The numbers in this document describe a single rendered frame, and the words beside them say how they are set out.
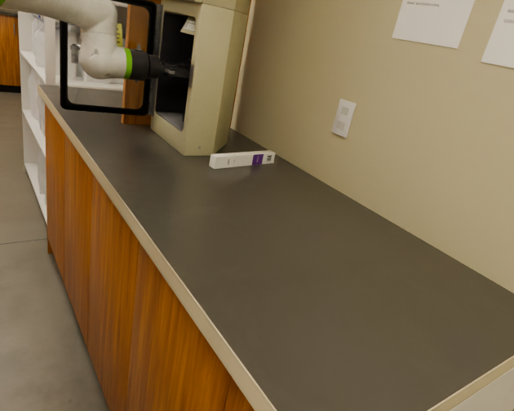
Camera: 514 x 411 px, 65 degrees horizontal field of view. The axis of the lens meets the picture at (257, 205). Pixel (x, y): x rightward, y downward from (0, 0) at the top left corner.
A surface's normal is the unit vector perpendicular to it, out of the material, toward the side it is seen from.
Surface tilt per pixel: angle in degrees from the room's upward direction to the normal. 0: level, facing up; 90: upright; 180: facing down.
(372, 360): 0
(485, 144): 90
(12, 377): 0
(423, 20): 90
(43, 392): 0
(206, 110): 90
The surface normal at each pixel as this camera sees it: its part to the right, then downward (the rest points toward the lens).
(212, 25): 0.55, 0.43
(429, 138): -0.82, 0.08
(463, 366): 0.18, -0.90
